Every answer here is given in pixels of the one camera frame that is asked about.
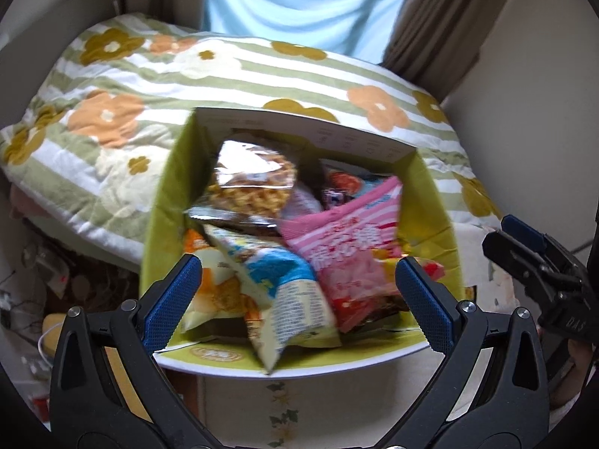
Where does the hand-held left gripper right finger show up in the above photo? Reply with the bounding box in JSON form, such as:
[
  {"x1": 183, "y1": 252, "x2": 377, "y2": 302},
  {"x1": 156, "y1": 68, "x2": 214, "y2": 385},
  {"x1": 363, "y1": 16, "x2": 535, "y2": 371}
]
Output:
[{"x1": 374, "y1": 256, "x2": 550, "y2": 449}]

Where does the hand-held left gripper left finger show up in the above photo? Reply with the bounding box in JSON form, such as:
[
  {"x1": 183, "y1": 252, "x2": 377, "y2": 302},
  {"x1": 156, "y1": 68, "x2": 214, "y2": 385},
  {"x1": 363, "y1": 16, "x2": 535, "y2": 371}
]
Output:
[{"x1": 49, "y1": 253, "x2": 221, "y2": 449}]

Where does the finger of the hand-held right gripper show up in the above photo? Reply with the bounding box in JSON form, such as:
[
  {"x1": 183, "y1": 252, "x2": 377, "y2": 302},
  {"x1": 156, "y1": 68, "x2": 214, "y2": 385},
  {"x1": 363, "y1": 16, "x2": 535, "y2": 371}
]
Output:
[
  {"x1": 482, "y1": 230, "x2": 582, "y2": 293},
  {"x1": 502, "y1": 214, "x2": 582, "y2": 276}
]

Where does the cream cake snack packet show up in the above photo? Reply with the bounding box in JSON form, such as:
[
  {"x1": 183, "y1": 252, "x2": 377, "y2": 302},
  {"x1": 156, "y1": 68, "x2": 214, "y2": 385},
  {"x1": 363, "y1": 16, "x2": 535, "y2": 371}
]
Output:
[{"x1": 182, "y1": 228, "x2": 263, "y2": 334}]

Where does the green cardboard box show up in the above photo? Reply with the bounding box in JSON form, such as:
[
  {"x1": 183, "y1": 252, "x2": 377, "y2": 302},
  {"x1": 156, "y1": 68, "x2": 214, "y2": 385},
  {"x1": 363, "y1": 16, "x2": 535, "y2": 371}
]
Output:
[{"x1": 139, "y1": 107, "x2": 466, "y2": 381}]

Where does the person's right forearm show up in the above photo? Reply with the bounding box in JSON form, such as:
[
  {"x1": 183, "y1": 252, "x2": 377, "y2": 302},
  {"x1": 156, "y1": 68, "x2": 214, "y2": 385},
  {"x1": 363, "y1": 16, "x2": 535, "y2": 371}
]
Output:
[{"x1": 550, "y1": 337, "x2": 599, "y2": 412}]

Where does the bright yellow snack packet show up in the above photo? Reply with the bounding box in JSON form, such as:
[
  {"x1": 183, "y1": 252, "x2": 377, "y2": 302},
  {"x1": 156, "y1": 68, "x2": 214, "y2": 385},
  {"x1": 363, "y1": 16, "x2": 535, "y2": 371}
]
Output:
[{"x1": 384, "y1": 243, "x2": 446, "y2": 302}]

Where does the pink striped snack packet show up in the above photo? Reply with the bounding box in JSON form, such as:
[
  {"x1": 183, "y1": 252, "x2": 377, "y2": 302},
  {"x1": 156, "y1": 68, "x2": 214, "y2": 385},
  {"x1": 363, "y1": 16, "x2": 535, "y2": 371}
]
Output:
[{"x1": 280, "y1": 177, "x2": 405, "y2": 334}]

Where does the dark brown snack packet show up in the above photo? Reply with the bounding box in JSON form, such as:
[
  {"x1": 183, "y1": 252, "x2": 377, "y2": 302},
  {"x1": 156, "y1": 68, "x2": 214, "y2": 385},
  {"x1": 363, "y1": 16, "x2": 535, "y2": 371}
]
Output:
[{"x1": 185, "y1": 205, "x2": 284, "y2": 241}]

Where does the blue white illustrated snack packet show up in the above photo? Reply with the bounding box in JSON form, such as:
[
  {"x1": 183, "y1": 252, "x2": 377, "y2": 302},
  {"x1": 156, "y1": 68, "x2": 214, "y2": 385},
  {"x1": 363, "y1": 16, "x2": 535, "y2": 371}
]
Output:
[{"x1": 203, "y1": 223, "x2": 340, "y2": 376}]

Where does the clear plastic bag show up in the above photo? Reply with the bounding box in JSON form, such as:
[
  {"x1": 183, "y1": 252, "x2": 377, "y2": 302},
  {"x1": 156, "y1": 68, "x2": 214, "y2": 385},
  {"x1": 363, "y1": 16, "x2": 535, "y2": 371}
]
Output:
[{"x1": 19, "y1": 238, "x2": 141, "y2": 300}]

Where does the red and blue snack packet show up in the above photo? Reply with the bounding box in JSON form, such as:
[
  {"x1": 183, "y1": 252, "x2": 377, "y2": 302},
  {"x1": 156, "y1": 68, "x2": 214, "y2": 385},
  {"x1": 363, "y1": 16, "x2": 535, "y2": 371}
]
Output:
[{"x1": 322, "y1": 167, "x2": 399, "y2": 210}]

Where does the clear bag of yellow crisps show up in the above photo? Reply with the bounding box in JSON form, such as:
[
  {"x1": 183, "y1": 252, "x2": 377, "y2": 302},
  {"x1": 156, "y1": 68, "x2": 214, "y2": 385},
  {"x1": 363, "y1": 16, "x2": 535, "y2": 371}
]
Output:
[{"x1": 208, "y1": 139, "x2": 299, "y2": 220}]

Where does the cream patterned bed sheet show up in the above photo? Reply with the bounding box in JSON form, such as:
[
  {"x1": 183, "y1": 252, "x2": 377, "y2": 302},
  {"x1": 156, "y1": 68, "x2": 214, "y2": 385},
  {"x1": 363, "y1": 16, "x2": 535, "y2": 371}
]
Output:
[{"x1": 194, "y1": 220, "x2": 520, "y2": 449}]

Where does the green striped flower blanket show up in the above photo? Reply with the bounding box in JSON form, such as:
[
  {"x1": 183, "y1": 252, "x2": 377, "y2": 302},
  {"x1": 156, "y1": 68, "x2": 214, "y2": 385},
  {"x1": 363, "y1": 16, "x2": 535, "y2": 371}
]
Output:
[{"x1": 0, "y1": 12, "x2": 504, "y2": 267}]

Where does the blue sheer curtain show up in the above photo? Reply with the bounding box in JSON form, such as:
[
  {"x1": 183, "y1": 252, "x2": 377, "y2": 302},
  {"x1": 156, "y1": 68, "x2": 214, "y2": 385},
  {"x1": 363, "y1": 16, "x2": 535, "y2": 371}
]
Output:
[{"x1": 203, "y1": 0, "x2": 415, "y2": 64}]

